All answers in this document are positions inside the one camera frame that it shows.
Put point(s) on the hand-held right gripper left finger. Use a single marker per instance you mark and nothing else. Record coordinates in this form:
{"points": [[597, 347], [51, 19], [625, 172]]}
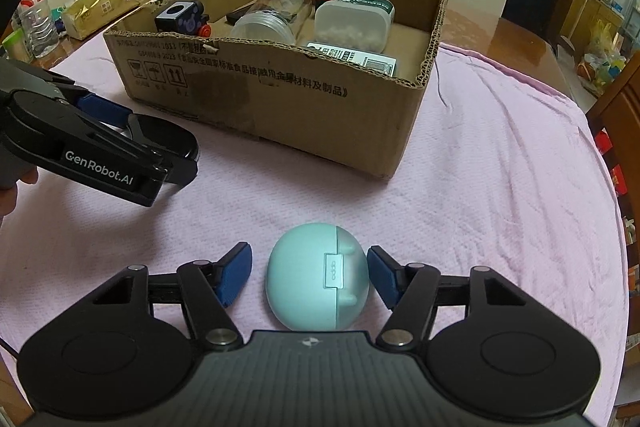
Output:
{"points": [[232, 277]]}

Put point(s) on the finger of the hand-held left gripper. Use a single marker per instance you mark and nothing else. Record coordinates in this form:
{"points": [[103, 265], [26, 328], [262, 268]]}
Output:
{"points": [[105, 109], [175, 172]]}

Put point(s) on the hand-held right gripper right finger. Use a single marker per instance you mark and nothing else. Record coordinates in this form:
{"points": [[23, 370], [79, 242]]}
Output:
{"points": [[385, 277]]}

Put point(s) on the teal earbud case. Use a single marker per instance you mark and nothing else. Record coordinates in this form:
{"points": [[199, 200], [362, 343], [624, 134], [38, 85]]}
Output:
{"points": [[300, 277]]}

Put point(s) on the blue toy train car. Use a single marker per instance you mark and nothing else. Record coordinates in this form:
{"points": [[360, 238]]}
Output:
{"points": [[175, 19]]}

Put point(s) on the brown cardboard box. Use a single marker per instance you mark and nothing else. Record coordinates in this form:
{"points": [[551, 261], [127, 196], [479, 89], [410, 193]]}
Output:
{"points": [[300, 122]]}

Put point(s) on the clear plastic jar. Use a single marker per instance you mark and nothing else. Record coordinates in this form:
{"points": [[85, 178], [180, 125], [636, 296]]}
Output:
{"points": [[270, 17]]}

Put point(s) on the clear plastic card case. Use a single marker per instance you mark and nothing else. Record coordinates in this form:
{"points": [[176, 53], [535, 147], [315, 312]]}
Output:
{"points": [[360, 59]]}

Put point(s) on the white plastic bottle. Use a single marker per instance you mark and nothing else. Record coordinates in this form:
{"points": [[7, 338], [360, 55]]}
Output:
{"points": [[350, 29]]}

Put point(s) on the person's left hand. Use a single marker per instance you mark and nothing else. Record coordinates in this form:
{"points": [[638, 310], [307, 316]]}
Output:
{"points": [[10, 202]]}

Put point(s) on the gold wrapped package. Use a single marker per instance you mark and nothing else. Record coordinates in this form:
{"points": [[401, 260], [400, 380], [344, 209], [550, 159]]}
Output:
{"points": [[95, 9]]}

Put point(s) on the clear water bottle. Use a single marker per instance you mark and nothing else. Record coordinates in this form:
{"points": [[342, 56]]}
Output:
{"points": [[37, 24]]}

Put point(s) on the pink tablecloth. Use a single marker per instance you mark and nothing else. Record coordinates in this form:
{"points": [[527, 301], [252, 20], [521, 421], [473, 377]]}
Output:
{"points": [[475, 207]]}

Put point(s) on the small black block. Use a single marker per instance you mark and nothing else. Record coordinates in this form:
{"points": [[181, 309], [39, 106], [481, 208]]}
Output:
{"points": [[240, 16]]}

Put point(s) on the wooden chair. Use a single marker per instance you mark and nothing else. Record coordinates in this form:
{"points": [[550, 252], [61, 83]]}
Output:
{"points": [[620, 117]]}

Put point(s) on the yellow plastic bags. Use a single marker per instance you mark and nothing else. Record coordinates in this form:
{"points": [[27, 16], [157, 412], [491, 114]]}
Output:
{"points": [[602, 52]]}

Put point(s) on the wooden cabinet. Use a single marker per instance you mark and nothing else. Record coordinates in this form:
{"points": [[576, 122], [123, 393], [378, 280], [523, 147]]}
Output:
{"points": [[590, 14]]}

